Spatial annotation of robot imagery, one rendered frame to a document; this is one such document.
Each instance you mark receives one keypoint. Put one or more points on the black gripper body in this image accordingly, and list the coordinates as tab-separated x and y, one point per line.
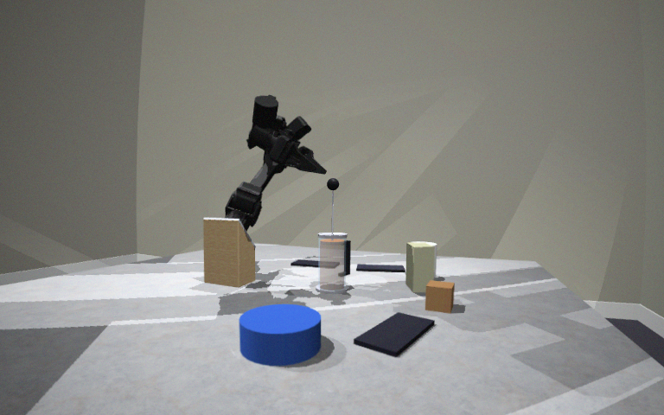
276	145

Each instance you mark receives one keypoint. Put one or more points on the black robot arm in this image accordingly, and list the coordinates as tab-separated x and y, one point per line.
247	197

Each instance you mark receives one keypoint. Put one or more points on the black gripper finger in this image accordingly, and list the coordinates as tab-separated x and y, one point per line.
319	168
293	158

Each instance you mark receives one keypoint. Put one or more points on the white french press with black knob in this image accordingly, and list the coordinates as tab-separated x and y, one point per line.
333	256

